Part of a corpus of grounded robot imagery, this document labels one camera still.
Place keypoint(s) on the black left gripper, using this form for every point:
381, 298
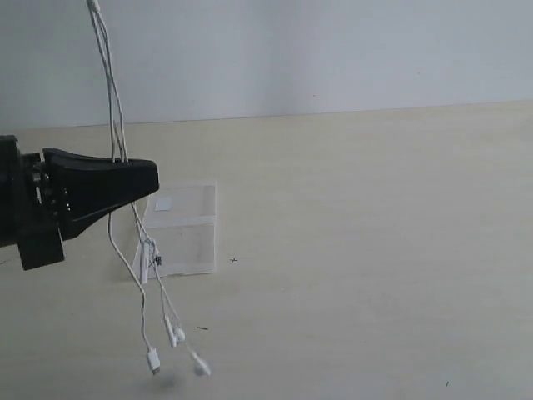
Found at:
77, 190

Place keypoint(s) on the white wired earphones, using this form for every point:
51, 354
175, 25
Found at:
149, 258

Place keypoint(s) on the clear plastic storage case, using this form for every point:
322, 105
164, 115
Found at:
181, 218

